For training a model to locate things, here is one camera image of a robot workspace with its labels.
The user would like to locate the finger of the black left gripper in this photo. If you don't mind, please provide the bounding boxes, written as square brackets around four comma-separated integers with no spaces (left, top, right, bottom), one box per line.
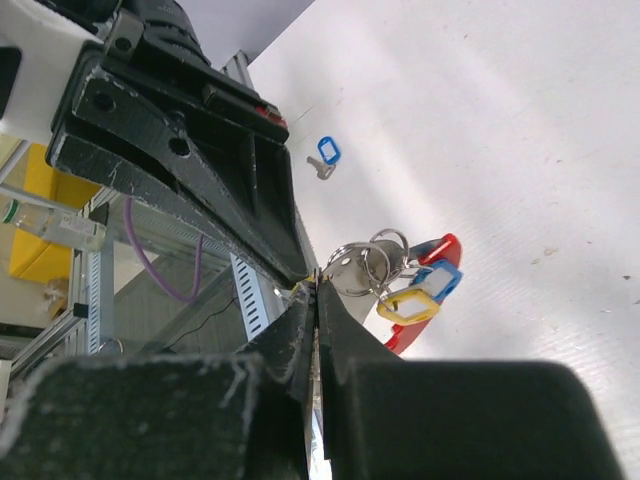
[69,67,308,278]
[47,120,300,283]

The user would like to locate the yellow tag key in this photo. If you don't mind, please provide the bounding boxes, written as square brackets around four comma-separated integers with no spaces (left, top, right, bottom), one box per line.
[376,288,440,326]
[273,275,316,301]

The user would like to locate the yellow tag key on holder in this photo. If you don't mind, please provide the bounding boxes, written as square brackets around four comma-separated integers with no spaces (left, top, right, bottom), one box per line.
[376,288,440,326]

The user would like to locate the yellow box outside cell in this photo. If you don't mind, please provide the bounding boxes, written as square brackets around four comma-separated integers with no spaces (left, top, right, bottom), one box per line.
[8,144,99,284]

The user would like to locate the blue tag key on table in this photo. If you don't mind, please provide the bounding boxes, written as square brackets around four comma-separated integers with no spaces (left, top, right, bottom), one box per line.
[306,136,341,181]

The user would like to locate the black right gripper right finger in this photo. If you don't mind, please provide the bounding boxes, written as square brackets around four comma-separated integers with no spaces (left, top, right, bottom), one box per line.
[317,283,623,479]

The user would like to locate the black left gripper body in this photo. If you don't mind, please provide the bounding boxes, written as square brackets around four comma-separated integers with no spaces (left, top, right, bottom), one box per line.
[99,0,294,251]

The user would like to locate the blue tag key on holder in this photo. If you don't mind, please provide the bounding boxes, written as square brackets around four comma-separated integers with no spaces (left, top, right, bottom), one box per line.
[410,260,463,304]

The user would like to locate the metal keyring holder red handle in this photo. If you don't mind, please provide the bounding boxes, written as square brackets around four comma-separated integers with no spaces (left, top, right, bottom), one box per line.
[323,228,462,355]

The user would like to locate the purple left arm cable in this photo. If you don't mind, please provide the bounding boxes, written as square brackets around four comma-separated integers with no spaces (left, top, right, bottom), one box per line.
[122,195,205,305]

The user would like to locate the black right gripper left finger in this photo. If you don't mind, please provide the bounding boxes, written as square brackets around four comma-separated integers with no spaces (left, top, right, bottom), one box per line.
[1,287,316,479]

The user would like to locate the clear plastic bottle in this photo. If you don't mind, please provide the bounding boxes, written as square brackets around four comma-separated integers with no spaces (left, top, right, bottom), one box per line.
[1,199,107,252]

